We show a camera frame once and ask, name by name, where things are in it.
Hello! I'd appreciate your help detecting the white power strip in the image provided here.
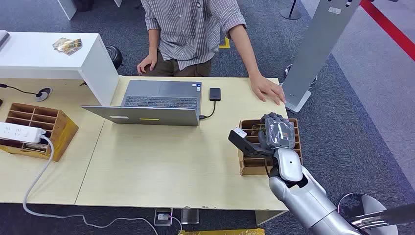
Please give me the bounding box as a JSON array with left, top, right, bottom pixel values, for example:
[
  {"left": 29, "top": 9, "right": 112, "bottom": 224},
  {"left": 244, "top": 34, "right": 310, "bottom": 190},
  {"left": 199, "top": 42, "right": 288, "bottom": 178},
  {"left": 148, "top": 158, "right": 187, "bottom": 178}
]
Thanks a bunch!
[{"left": 0, "top": 121, "right": 47, "bottom": 144}]

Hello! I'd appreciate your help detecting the chrome round base stand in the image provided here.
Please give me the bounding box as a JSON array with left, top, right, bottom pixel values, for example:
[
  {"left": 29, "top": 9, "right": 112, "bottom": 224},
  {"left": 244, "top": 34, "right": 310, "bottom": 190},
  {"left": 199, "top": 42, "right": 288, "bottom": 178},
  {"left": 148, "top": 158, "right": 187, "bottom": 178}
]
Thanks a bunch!
[{"left": 337, "top": 192, "right": 415, "bottom": 235}]

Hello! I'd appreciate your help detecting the black thin cable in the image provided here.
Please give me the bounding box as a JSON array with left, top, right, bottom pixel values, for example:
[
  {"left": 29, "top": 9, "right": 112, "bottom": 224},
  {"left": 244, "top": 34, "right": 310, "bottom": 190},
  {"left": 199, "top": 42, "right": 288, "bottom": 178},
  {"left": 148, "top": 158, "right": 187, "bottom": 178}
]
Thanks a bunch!
[{"left": 0, "top": 83, "right": 41, "bottom": 97}]

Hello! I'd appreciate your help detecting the floor power socket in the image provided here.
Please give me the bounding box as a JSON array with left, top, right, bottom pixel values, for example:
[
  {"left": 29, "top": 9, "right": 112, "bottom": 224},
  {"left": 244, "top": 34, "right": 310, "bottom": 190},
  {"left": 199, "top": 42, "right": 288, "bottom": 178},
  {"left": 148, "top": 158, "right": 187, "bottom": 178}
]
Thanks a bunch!
[{"left": 153, "top": 208, "right": 173, "bottom": 227}]

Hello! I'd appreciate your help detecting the red barrier tape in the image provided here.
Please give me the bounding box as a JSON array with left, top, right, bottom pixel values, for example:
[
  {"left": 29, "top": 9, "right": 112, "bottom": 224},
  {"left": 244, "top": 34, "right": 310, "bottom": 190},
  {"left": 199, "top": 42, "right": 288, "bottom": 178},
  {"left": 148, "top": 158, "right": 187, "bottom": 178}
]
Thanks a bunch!
[{"left": 359, "top": 0, "right": 415, "bottom": 62}]

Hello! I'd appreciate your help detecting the grey desk cable grommet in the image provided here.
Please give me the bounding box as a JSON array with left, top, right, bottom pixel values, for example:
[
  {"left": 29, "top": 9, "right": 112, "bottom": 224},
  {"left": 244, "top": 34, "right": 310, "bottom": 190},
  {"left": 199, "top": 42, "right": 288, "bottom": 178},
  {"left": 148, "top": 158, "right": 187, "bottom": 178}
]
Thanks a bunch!
[{"left": 35, "top": 87, "right": 53, "bottom": 102}]

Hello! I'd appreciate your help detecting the person's right hand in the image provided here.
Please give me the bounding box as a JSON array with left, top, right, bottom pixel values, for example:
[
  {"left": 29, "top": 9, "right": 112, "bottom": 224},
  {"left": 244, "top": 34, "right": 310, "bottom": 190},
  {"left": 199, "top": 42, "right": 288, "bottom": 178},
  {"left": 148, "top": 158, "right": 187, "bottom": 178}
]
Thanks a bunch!
[{"left": 136, "top": 53, "right": 158, "bottom": 76}]

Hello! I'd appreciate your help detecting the clear wrapped snack packet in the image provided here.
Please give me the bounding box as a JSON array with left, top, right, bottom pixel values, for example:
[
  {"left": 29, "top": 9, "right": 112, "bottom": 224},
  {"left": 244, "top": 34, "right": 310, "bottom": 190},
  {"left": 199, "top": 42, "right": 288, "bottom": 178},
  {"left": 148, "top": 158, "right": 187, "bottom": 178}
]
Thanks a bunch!
[{"left": 52, "top": 37, "right": 83, "bottom": 56}]

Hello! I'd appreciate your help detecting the person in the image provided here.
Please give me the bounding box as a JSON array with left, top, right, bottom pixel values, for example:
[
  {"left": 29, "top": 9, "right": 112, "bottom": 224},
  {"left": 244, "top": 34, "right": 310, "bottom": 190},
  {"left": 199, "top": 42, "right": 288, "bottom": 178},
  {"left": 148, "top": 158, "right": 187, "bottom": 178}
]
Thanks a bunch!
[{"left": 136, "top": 0, "right": 287, "bottom": 106}]

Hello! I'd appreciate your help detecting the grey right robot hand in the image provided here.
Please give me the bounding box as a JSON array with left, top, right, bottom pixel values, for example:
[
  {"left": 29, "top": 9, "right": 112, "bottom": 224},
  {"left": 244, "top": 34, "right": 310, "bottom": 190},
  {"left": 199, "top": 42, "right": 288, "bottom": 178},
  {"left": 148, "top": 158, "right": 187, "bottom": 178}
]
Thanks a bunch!
[{"left": 258, "top": 112, "right": 296, "bottom": 150}]

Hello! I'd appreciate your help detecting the grey standing panel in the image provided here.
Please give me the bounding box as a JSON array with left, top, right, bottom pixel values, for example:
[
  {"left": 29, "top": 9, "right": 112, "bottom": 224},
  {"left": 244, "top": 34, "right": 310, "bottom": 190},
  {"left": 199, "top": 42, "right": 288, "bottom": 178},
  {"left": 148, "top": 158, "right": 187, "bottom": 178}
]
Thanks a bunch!
[{"left": 280, "top": 0, "right": 362, "bottom": 114}]

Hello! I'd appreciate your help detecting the grey open laptop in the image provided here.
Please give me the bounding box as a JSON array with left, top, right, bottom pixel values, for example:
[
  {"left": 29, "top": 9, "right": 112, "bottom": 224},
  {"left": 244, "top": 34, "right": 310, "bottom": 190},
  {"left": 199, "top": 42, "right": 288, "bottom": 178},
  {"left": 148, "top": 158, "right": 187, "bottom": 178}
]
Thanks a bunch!
[{"left": 81, "top": 79, "right": 203, "bottom": 127}]

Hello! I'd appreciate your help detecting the white power cord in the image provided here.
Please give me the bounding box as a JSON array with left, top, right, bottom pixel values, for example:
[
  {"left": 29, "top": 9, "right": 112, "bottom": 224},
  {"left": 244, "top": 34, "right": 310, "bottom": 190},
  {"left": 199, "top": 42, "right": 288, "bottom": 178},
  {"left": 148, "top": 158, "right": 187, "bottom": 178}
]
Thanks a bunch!
[{"left": 22, "top": 135, "right": 183, "bottom": 235}]

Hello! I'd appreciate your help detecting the wooden card organizer box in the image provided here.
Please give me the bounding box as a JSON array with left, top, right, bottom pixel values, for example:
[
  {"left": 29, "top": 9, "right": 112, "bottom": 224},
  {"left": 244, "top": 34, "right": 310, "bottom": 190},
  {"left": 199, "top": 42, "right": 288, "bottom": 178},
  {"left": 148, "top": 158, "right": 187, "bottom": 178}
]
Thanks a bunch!
[
  {"left": 238, "top": 118, "right": 303, "bottom": 176},
  {"left": 0, "top": 102, "right": 79, "bottom": 163}
]

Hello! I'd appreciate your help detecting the round stanchion base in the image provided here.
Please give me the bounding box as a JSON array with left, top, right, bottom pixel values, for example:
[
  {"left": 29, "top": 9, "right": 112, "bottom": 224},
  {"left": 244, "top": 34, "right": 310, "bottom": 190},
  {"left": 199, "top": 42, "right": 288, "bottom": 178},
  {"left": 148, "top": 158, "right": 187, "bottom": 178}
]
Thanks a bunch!
[{"left": 280, "top": 0, "right": 302, "bottom": 21}]

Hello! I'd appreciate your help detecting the person's left hand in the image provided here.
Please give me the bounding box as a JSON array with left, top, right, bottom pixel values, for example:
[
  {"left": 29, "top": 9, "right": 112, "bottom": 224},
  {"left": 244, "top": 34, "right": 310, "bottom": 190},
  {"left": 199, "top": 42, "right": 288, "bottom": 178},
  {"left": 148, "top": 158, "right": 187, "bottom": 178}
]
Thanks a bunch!
[{"left": 250, "top": 74, "right": 287, "bottom": 106}]

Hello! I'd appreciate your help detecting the person's hand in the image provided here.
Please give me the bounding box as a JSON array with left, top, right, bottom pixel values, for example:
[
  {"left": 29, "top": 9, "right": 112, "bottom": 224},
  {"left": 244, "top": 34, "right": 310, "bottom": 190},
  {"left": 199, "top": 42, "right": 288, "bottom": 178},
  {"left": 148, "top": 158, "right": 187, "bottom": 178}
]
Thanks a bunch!
[
  {"left": 136, "top": 53, "right": 158, "bottom": 76},
  {"left": 250, "top": 74, "right": 287, "bottom": 106}
]

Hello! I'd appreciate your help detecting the white raised counter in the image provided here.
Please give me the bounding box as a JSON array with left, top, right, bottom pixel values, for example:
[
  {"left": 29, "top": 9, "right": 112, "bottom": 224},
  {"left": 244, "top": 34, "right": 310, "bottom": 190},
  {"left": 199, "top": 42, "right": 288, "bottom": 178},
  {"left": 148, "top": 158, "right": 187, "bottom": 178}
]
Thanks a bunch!
[{"left": 0, "top": 31, "right": 120, "bottom": 106}]

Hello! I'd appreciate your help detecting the black drive cable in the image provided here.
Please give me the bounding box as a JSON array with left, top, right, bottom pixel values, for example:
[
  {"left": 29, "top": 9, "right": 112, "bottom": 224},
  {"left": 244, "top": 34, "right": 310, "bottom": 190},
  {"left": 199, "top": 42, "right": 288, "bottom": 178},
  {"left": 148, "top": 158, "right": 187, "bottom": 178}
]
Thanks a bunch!
[{"left": 199, "top": 100, "right": 217, "bottom": 120}]

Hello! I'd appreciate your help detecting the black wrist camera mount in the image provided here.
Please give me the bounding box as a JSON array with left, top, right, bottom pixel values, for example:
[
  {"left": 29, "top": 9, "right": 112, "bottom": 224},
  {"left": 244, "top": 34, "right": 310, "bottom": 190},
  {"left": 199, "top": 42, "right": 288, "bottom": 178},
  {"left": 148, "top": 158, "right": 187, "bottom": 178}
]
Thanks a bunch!
[{"left": 228, "top": 127, "right": 274, "bottom": 159}]

